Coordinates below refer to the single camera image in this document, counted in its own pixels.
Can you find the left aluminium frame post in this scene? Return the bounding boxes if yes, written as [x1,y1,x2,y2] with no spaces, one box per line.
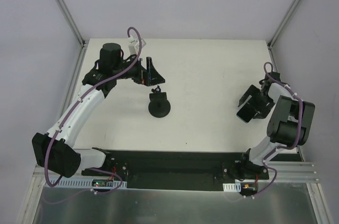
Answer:
[55,0,85,47]

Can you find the right white cable duct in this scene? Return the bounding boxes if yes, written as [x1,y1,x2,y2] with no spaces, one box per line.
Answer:
[222,182,241,193]

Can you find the left white cable duct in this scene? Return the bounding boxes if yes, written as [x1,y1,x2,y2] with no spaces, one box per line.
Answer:
[56,178,127,190]

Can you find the white cable duct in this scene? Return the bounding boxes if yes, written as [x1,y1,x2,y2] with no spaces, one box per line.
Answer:
[222,182,241,193]
[56,178,127,190]

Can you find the right aluminium frame post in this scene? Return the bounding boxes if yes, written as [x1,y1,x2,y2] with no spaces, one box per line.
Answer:
[267,0,302,50]

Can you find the aluminium frame post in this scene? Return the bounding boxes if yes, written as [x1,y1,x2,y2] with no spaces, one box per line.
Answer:
[55,0,85,47]
[267,0,302,50]

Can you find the black phone stand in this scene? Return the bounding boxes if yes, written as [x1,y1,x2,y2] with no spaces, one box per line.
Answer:
[148,85,171,118]

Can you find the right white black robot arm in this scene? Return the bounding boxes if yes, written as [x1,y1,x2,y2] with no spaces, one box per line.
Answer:
[229,71,315,180]

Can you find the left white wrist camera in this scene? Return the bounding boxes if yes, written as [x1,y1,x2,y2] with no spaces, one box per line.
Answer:
[128,36,140,55]

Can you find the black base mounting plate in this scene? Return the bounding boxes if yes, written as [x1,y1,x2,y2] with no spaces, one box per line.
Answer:
[81,150,269,191]

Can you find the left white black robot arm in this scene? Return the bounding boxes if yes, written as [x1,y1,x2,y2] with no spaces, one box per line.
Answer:
[32,40,165,178]

